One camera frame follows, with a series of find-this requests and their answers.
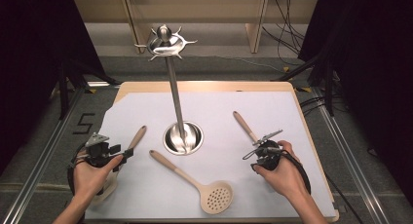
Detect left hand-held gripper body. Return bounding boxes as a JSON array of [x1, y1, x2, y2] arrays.
[[85, 131, 115, 168]]

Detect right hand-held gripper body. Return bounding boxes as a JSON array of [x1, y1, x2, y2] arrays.
[[252, 130, 284, 171]]

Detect beige spatula with wooden handle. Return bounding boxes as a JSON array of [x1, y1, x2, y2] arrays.
[[92, 125, 148, 206], [232, 110, 262, 146]]

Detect beige slotted skimmer wooden handle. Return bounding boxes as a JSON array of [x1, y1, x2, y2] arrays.
[[148, 149, 234, 215]]

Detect steel utensil stand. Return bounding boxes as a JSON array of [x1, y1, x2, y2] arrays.
[[134, 23, 205, 156]]

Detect person's right hand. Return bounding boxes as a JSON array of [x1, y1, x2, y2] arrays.
[[252, 139, 310, 201]]

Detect person's left hand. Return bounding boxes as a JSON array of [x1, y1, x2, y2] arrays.
[[72, 154, 125, 203]]

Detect black stand legs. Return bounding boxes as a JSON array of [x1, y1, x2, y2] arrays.
[[57, 57, 120, 121], [273, 53, 336, 117]]

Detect light wooden table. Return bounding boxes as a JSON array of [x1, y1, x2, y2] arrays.
[[83, 81, 340, 223]]

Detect black curtain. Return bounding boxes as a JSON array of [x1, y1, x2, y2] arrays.
[[0, 0, 108, 173], [298, 0, 413, 199]]

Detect light wooden shelf unit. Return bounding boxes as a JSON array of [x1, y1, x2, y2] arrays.
[[73, 0, 319, 55]]

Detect thin grey gripper wire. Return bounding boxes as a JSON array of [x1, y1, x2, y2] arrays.
[[243, 148, 262, 161]]

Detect thick black right gripper cable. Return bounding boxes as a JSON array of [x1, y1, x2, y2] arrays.
[[281, 150, 312, 196]]

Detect thick black gripper cable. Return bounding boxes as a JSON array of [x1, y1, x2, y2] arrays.
[[66, 149, 81, 197], [281, 150, 312, 196]]

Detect thick black left gripper cable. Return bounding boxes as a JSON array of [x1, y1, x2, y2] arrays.
[[66, 149, 81, 197]]

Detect long aluminium floor rail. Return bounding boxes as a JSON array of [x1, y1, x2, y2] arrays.
[[311, 87, 393, 224], [1, 87, 86, 224]]

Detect black floor cables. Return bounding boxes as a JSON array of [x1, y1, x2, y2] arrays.
[[299, 96, 327, 117]]

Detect single black floor cable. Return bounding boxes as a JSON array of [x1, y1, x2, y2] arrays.
[[324, 173, 364, 224]]

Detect thin grey floor cable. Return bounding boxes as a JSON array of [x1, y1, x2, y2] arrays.
[[184, 54, 283, 73]]

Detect black hanging cables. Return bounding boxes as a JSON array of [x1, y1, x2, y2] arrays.
[[262, 0, 308, 66]]

